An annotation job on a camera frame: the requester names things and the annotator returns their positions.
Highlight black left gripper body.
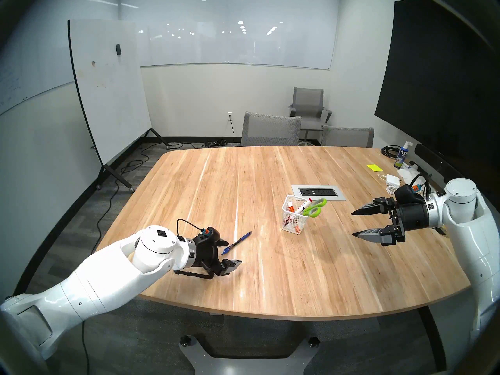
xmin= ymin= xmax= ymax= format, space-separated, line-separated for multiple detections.
xmin=193 ymin=237 xmax=227 ymax=280

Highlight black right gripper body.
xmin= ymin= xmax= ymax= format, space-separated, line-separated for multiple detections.
xmin=387 ymin=200 xmax=430 ymax=246

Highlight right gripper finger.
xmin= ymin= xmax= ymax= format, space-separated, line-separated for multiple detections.
xmin=351 ymin=198 xmax=392 ymax=216
xmin=352 ymin=226 xmax=405 ymax=246

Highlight blue ballpoint pen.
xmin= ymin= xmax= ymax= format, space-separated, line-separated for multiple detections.
xmin=221 ymin=231 xmax=252 ymax=255

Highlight green handled scissors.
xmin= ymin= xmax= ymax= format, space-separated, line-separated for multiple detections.
xmin=303 ymin=198 xmax=327 ymax=218

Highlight white mesh pen holder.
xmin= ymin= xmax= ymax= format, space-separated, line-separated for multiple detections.
xmin=282 ymin=194 xmax=313 ymax=235

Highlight orange white Expo marker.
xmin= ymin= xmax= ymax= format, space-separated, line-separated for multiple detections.
xmin=287 ymin=202 xmax=300 ymax=234

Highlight white crumpled plastic sheet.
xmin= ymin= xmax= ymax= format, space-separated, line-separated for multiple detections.
xmin=398 ymin=167 xmax=436 ymax=192

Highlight whiteboard cleaner spray bottle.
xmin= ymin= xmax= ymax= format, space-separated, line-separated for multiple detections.
xmin=394 ymin=141 xmax=411 ymax=169

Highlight silver table outlet box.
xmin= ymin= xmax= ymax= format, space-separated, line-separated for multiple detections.
xmin=291 ymin=184 xmax=346 ymax=201

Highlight black video sound bar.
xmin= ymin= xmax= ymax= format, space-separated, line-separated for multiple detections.
xmin=415 ymin=143 xmax=474 ymax=195

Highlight gray mesh office chair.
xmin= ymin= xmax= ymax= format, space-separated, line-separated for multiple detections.
xmin=320 ymin=125 xmax=375 ymax=148
xmin=241 ymin=112 xmax=302 ymax=146

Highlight gray office chair with armrests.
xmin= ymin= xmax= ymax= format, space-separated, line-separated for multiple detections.
xmin=288 ymin=87 xmax=332 ymax=144

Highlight rolling white whiteboard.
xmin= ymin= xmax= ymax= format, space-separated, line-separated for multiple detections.
xmin=68 ymin=20 xmax=170 ymax=193

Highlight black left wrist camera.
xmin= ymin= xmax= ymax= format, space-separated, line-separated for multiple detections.
xmin=195 ymin=227 xmax=220 ymax=242

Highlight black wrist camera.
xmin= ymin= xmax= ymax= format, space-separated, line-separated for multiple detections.
xmin=195 ymin=227 xmax=220 ymax=242
xmin=395 ymin=184 xmax=424 ymax=205

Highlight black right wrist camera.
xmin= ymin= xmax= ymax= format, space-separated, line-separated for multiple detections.
xmin=395 ymin=184 xmax=424 ymax=205

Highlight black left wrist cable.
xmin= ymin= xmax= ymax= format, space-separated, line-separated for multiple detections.
xmin=177 ymin=219 xmax=204 ymax=238

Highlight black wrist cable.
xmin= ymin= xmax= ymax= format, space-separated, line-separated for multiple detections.
xmin=410 ymin=173 xmax=432 ymax=199
xmin=177 ymin=219 xmax=204 ymax=238

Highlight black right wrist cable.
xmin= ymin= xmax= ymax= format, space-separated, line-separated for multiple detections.
xmin=410 ymin=173 xmax=432 ymax=199

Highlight long black floor cable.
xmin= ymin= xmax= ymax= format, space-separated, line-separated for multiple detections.
xmin=81 ymin=142 xmax=172 ymax=375

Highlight large black wall screen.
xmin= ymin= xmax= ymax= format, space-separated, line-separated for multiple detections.
xmin=374 ymin=0 xmax=500 ymax=187

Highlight wide glass wall board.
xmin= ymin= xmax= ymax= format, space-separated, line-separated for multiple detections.
xmin=119 ymin=0 xmax=340 ymax=70

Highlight side wall whiteboard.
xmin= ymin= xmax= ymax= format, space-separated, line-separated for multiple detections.
xmin=0 ymin=27 xmax=77 ymax=115

